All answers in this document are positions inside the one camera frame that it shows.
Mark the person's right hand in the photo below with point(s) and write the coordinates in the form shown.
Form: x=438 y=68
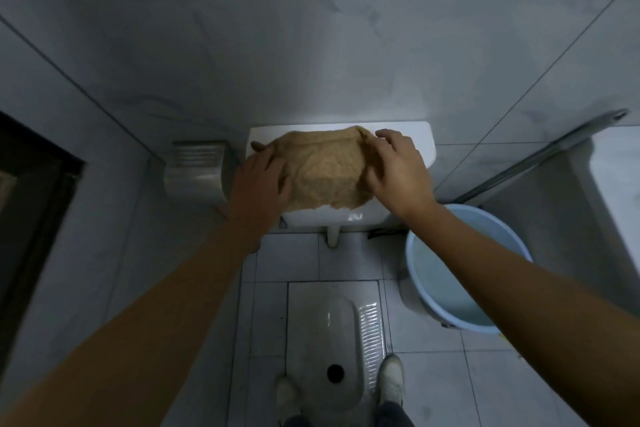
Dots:
x=400 y=176

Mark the person's left hand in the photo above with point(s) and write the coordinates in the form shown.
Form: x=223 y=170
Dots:
x=255 y=191

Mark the person's right middle finger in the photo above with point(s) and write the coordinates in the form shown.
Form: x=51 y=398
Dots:
x=395 y=136

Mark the person's left thumb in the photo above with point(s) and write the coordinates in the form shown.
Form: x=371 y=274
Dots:
x=285 y=186

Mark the person's right thumb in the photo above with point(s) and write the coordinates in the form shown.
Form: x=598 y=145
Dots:
x=372 y=176

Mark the tan cleaning cloth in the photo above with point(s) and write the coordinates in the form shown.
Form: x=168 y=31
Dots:
x=322 y=169

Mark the person's right forearm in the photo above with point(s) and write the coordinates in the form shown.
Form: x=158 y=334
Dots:
x=540 y=311

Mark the person's left forearm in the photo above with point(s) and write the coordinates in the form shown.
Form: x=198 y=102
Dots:
x=130 y=336

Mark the white toilet cistern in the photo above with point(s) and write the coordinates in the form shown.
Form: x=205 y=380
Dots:
x=345 y=174

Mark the white flush pipe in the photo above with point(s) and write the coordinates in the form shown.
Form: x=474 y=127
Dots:
x=332 y=236

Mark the steel toilet paper holder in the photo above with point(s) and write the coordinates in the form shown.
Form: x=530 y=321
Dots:
x=194 y=172

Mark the light blue plastic bucket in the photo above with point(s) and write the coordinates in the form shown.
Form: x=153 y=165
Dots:
x=450 y=271

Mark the white squat toilet pan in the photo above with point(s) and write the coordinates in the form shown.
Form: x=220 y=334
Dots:
x=336 y=336

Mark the person's right white shoe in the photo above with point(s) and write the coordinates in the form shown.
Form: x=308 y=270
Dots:
x=391 y=379

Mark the person's white shoe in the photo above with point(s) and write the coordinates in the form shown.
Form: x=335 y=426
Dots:
x=288 y=397
x=391 y=379

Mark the person's left white shoe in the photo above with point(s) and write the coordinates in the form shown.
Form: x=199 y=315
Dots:
x=288 y=397

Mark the white ledge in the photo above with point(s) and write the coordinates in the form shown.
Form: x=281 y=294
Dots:
x=612 y=196

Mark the person's dark trouser legs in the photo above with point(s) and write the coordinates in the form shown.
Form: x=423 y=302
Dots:
x=390 y=415

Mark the dark door frame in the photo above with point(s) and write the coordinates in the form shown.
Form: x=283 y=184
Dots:
x=30 y=231

